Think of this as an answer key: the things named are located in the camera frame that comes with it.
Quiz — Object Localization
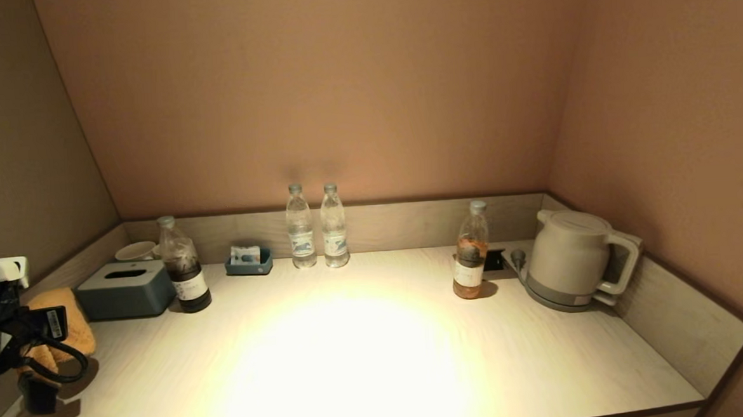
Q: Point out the white electric kettle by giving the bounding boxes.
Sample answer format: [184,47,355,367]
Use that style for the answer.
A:
[523,204,645,304]

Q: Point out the recessed black power socket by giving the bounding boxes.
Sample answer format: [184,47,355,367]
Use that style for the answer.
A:
[453,248,517,284]

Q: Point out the amber tea bottle white cap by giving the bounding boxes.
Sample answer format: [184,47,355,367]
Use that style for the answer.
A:
[450,199,494,301]

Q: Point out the white ceramic cup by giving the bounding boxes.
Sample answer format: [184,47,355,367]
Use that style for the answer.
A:
[115,241,163,263]

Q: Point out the small blue tray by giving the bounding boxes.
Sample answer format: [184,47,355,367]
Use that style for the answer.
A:
[225,248,274,278]

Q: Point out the orange microfibre cloth grey underside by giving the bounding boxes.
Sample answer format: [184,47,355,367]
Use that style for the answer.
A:
[12,286,100,416]

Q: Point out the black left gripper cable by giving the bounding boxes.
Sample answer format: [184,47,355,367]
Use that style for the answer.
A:
[17,331,91,387]

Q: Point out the sachet packets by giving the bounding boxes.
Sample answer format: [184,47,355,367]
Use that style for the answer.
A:
[231,245,262,266]

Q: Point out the grey-blue tissue box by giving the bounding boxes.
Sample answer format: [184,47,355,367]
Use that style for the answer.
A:
[75,259,178,322]

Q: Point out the clear water bottle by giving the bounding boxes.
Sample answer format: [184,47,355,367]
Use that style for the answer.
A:
[284,182,319,270]
[319,183,351,269]

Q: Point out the dark liquid bottle white label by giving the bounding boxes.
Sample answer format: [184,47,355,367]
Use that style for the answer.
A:
[157,213,213,315]

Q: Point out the grey kettle base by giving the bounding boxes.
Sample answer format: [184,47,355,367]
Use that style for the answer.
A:
[518,264,620,315]

